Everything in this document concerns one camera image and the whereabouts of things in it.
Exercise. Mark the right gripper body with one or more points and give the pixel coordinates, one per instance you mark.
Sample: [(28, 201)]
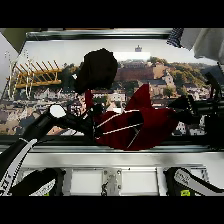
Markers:
[(185, 106)]

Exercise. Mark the red garment with white stripes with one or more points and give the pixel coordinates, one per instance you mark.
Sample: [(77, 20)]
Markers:
[(153, 128)]

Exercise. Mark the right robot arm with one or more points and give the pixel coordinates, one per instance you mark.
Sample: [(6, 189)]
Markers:
[(213, 110)]

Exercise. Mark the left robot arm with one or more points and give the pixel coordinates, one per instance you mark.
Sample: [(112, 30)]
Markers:
[(31, 131)]

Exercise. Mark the white clothes hanger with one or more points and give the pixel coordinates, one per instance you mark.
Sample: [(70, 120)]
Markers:
[(29, 75), (10, 76)]

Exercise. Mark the dark checked garment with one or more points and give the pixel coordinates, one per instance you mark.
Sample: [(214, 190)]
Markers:
[(175, 36)]

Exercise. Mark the dark brown garment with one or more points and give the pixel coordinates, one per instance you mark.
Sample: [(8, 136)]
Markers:
[(96, 68)]

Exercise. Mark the yellow wooden rack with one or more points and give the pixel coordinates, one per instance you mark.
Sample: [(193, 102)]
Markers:
[(36, 78)]

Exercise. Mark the silver frame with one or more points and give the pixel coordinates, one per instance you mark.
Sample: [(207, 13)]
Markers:
[(133, 157)]

